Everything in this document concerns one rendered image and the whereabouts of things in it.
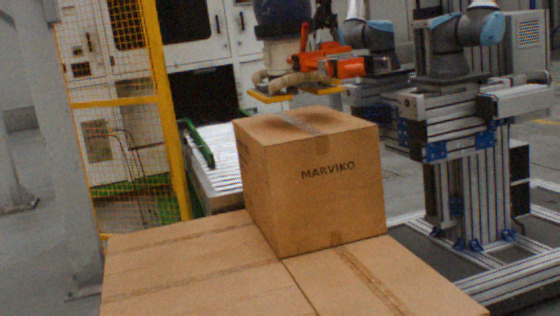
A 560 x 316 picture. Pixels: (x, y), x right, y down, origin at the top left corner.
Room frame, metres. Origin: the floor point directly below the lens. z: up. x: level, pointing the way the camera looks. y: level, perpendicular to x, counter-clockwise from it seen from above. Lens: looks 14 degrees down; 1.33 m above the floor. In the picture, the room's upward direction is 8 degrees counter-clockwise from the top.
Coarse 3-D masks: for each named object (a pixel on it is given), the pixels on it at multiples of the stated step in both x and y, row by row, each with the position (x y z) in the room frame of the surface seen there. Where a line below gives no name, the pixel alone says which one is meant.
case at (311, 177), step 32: (256, 128) 2.04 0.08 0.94; (288, 128) 1.95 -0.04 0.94; (320, 128) 1.88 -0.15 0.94; (352, 128) 1.80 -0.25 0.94; (256, 160) 1.89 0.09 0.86; (288, 160) 1.74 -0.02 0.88; (320, 160) 1.77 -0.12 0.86; (352, 160) 1.79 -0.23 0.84; (256, 192) 1.98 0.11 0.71; (288, 192) 1.74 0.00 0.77; (320, 192) 1.76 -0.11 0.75; (352, 192) 1.79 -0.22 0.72; (288, 224) 1.73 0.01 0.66; (320, 224) 1.76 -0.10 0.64; (352, 224) 1.79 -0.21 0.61; (384, 224) 1.81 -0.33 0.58; (288, 256) 1.73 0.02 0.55
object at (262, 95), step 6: (246, 90) 2.19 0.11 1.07; (252, 90) 2.14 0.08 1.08; (258, 90) 2.08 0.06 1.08; (264, 90) 2.06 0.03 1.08; (252, 96) 2.07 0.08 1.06; (258, 96) 1.97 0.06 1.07; (264, 96) 1.93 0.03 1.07; (270, 96) 1.90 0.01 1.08; (276, 96) 1.89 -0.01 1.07; (282, 96) 1.88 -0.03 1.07; (288, 96) 1.89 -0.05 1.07; (264, 102) 1.88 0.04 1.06; (270, 102) 1.87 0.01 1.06; (276, 102) 1.88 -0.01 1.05
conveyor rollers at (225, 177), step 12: (204, 132) 4.29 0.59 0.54; (216, 132) 4.22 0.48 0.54; (228, 132) 4.15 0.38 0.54; (192, 144) 3.88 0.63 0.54; (216, 144) 3.74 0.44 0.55; (228, 144) 3.69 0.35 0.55; (216, 156) 3.38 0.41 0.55; (228, 156) 3.38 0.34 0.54; (204, 168) 3.10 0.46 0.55; (216, 168) 3.10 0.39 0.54; (228, 168) 3.03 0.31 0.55; (216, 180) 2.83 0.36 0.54; (228, 180) 2.83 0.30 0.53; (240, 180) 2.77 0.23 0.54; (216, 192) 2.64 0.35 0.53
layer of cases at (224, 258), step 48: (144, 240) 2.08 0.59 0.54; (192, 240) 2.01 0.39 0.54; (240, 240) 1.94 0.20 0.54; (384, 240) 1.76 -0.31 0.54; (144, 288) 1.64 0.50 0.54; (192, 288) 1.59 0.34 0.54; (240, 288) 1.55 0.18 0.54; (288, 288) 1.51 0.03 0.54; (336, 288) 1.47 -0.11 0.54; (384, 288) 1.43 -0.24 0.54; (432, 288) 1.39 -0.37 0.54
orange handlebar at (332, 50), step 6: (330, 48) 2.34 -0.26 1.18; (336, 48) 2.14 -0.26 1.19; (342, 48) 2.15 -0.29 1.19; (348, 48) 2.15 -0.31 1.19; (330, 54) 2.14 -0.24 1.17; (288, 60) 1.95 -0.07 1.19; (306, 60) 1.76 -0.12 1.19; (312, 60) 1.68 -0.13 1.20; (312, 66) 1.69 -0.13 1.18; (348, 66) 1.43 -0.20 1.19; (354, 66) 1.42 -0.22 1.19; (360, 66) 1.43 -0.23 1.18; (348, 72) 1.43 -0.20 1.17
